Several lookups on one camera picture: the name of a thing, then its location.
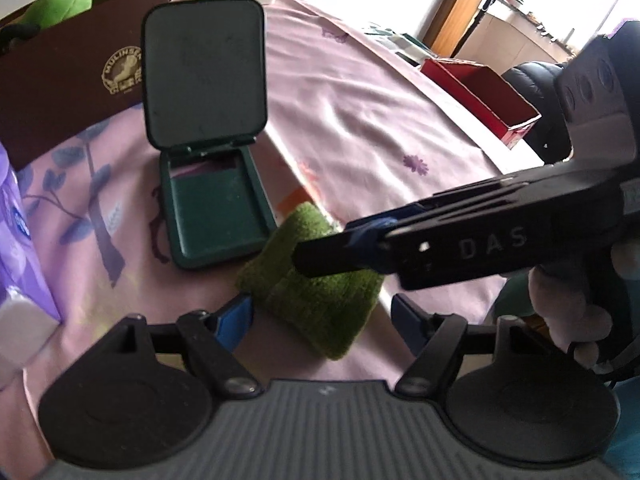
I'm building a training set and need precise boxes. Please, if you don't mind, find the brown cardboard box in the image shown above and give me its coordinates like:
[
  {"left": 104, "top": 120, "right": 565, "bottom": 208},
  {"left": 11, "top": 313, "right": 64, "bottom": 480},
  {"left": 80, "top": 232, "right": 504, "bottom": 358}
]
[{"left": 0, "top": 0, "right": 170, "bottom": 173}]

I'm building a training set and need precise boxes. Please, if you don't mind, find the dark green plush toy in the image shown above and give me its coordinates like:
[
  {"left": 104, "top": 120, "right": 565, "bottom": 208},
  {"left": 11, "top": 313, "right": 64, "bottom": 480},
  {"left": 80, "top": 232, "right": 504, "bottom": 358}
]
[{"left": 0, "top": 22, "right": 38, "bottom": 53}]

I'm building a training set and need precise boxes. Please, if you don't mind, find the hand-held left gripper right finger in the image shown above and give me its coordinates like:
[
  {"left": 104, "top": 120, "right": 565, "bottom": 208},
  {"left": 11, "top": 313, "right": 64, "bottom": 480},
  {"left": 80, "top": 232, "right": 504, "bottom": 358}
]
[{"left": 391, "top": 294, "right": 551, "bottom": 402}]

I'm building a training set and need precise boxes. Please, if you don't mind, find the person's right hand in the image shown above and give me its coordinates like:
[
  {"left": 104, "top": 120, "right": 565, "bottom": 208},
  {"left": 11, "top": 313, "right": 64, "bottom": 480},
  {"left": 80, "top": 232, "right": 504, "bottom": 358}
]
[{"left": 529, "top": 259, "right": 615, "bottom": 368}]

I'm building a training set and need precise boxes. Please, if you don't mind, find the pink floral bed sheet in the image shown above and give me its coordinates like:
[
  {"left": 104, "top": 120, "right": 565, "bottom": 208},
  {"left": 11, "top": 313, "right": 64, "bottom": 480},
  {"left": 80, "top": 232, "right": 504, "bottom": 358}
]
[{"left": 0, "top": 0, "right": 548, "bottom": 461}]

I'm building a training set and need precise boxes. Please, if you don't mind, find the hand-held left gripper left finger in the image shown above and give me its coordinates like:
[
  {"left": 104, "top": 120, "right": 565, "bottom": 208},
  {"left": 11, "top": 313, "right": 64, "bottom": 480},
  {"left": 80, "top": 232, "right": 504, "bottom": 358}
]
[{"left": 107, "top": 294, "right": 264, "bottom": 402}]

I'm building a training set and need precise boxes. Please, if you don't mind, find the dark jacket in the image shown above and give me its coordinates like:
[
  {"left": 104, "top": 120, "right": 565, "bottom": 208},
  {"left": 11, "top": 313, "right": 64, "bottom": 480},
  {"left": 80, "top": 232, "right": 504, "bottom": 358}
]
[{"left": 501, "top": 60, "right": 575, "bottom": 163}]

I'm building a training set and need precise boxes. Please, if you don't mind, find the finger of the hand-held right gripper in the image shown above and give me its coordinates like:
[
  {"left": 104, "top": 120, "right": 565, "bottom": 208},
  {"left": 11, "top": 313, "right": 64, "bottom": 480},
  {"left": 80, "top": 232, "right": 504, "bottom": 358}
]
[
  {"left": 292, "top": 232, "right": 402, "bottom": 279},
  {"left": 344, "top": 178, "right": 507, "bottom": 241}
]

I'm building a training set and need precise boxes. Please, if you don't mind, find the red open box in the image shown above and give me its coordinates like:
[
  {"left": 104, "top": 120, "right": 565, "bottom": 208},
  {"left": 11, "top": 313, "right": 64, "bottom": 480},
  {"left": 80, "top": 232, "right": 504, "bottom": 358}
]
[{"left": 419, "top": 58, "right": 542, "bottom": 151}]

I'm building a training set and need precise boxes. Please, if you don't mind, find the green knitted cloth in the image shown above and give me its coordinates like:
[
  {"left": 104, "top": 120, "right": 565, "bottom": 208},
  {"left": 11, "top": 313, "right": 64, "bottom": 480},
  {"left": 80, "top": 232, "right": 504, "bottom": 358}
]
[{"left": 236, "top": 202, "right": 382, "bottom": 359}]

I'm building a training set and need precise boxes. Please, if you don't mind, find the purple tissue pack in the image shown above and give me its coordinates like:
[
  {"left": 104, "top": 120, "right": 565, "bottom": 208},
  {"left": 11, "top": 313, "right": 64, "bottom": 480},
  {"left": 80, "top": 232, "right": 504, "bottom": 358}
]
[{"left": 0, "top": 144, "right": 64, "bottom": 388}]

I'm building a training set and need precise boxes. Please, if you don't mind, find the bright green plush toy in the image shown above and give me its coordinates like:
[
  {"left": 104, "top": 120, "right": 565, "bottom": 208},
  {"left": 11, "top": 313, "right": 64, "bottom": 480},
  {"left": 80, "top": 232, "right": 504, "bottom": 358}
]
[{"left": 24, "top": 0, "right": 94, "bottom": 30}]

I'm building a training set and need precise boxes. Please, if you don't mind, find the wooden window frame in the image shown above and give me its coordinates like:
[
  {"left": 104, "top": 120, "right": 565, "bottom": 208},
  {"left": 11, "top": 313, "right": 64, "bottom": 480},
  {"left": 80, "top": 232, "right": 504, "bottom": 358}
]
[{"left": 424, "top": 0, "right": 497, "bottom": 57}]

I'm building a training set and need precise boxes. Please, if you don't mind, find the green hinged case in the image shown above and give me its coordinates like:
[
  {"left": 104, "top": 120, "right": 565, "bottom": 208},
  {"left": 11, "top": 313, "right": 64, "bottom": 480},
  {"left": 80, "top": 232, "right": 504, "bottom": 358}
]
[{"left": 141, "top": 0, "right": 279, "bottom": 272}]

